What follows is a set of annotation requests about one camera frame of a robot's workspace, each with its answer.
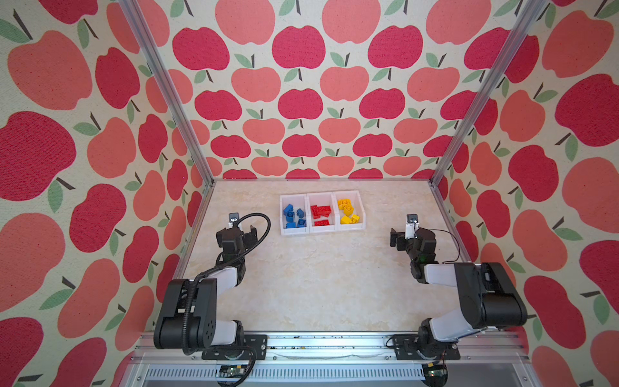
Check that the aluminium corner post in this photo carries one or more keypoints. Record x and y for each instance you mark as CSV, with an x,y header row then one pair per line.
x,y
140,29
526,19

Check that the left aluminium corner post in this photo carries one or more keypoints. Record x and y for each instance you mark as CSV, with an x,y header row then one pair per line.
x,y
140,29

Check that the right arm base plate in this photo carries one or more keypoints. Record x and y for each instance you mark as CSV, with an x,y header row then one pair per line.
x,y
412,348

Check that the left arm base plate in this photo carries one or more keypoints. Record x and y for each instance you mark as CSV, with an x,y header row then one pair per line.
x,y
253,346

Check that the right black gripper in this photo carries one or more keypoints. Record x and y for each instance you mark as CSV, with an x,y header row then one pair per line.
x,y
402,241

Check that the right aluminium corner post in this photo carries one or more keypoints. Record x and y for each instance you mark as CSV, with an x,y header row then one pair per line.
x,y
526,19

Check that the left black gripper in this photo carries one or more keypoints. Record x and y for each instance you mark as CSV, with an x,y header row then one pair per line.
x,y
249,239

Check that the red long lego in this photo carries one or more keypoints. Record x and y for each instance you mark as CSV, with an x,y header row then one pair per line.
x,y
322,223
324,211

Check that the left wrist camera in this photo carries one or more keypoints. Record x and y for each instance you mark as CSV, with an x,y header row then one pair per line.
x,y
233,220

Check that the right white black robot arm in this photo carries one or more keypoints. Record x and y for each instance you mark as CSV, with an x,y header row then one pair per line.
x,y
486,294

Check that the aluminium front rail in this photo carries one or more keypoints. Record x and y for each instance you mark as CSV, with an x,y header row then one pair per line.
x,y
489,358

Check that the white three-compartment plastic bin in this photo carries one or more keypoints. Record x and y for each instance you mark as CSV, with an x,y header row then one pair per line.
x,y
305,201

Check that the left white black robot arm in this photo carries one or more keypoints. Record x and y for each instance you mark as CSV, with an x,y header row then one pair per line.
x,y
188,317

